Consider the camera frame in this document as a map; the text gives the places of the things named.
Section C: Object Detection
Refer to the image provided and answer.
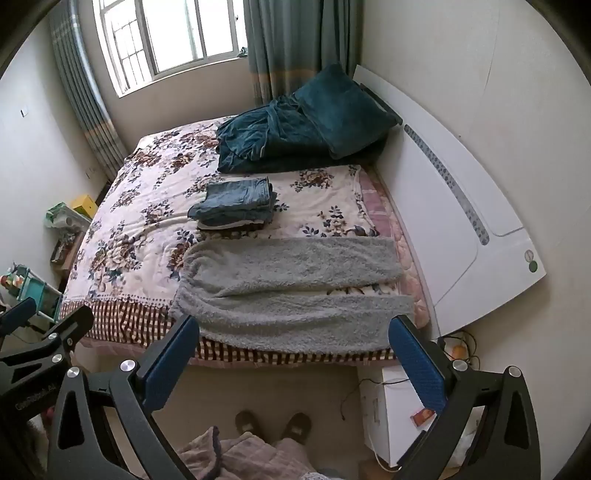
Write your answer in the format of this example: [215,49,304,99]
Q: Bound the teal plush robe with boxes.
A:
[216,95,334,175]

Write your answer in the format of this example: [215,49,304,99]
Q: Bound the orange power strip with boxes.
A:
[436,330,481,365]

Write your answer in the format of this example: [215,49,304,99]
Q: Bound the pink quilted mattress pad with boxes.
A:
[359,171,439,337]

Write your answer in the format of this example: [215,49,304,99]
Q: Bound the brown wooden side table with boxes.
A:
[50,230,86,278]

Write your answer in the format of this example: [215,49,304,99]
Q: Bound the brown slipper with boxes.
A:
[281,412,313,440]
[235,411,262,435]

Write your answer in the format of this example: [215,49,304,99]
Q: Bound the grey fleece pants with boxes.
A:
[168,235,416,354]

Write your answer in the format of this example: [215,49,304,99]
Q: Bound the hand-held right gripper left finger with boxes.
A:
[46,315,200,480]

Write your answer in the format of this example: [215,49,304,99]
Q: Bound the white nightstand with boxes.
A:
[358,364,485,468]

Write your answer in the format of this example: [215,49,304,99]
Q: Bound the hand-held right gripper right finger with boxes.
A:
[388,316,542,480]

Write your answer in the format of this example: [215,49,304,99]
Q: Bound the folded blue jeans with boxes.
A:
[187,176,279,222]

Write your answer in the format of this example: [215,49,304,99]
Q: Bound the white headboard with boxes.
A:
[353,65,548,337]

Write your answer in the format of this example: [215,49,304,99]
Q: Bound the yellow box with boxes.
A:
[69,194,97,219]

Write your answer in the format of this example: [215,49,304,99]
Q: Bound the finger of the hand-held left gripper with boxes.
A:
[0,305,94,384]
[0,298,37,337]

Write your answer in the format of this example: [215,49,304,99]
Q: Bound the teal curtain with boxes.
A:
[242,0,365,109]

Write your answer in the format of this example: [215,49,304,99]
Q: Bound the floral blanket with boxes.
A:
[60,115,400,366]

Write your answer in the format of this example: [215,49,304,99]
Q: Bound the black cable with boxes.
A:
[341,378,384,422]

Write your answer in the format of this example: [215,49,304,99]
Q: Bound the window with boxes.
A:
[92,0,250,95]

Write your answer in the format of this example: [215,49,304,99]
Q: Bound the teal plush pillow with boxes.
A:
[294,62,402,160]

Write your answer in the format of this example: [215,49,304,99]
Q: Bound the striped grey curtain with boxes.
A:
[48,0,127,178]

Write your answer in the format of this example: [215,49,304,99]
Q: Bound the teal storage cart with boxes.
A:
[0,263,64,324]

